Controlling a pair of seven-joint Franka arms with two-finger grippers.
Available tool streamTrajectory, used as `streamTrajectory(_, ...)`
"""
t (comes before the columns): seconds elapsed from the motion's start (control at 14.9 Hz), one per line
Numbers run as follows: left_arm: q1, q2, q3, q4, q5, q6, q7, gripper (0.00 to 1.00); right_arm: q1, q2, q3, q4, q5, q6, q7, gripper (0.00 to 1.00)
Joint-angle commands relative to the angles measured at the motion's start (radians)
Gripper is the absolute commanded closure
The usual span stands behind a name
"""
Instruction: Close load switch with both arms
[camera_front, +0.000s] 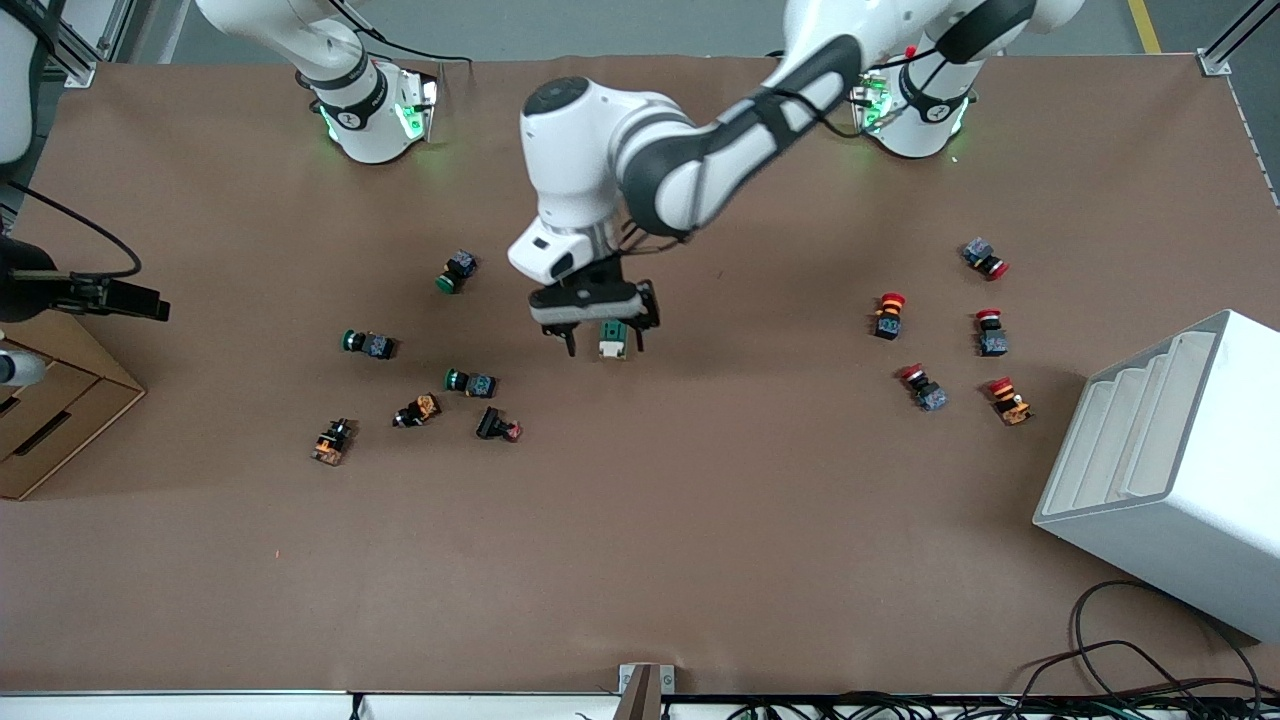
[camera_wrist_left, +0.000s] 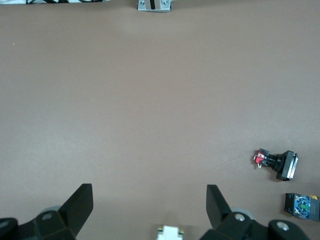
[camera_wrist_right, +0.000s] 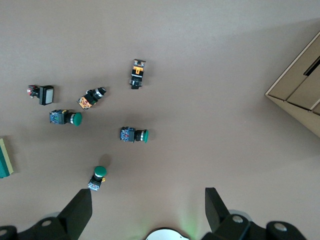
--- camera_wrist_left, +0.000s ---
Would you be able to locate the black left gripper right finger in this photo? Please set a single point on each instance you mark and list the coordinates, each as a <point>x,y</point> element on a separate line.
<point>222,217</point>

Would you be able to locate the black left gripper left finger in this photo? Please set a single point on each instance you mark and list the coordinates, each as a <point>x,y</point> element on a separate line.
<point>70,215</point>

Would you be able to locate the green push button blue block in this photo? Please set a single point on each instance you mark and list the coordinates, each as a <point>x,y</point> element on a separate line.
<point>300,207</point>

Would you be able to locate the black square button red terminals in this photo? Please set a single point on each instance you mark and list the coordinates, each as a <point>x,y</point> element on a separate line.
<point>285,165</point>

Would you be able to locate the silver metal table bracket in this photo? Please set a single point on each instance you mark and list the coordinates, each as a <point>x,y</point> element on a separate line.
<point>145,7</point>

